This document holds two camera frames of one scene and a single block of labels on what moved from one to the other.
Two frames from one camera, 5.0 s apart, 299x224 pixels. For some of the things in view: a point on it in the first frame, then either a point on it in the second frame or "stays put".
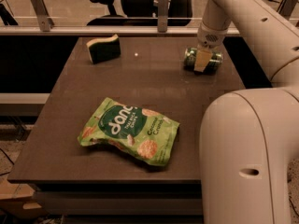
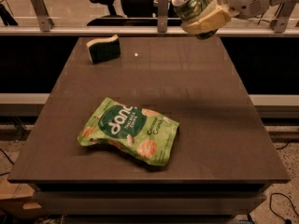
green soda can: [191, 59] → [188, 1]
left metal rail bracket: [43, 16] stays put
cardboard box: [17, 201] stays put
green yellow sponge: [104, 49] stays put
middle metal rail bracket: [163, 9] stays put
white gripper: [209, 38] → [246, 0]
